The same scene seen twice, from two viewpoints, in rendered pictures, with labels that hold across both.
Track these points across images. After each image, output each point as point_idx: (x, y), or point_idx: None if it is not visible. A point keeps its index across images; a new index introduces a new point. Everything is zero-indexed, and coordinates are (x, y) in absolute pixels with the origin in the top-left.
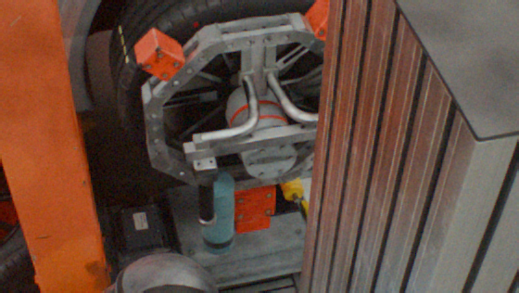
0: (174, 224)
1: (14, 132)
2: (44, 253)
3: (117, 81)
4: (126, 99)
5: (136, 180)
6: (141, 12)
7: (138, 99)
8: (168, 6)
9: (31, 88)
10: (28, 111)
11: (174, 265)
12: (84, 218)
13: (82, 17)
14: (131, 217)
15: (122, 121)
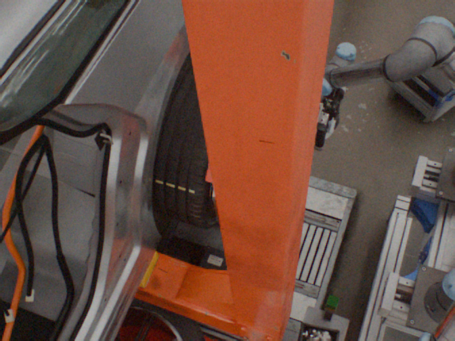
0: (202, 245)
1: (288, 278)
2: (283, 319)
3: (185, 207)
4: (203, 210)
5: None
6: (172, 161)
7: (206, 203)
8: (193, 143)
9: (295, 247)
10: (292, 260)
11: None
12: (294, 279)
13: (148, 195)
14: (208, 264)
15: (202, 222)
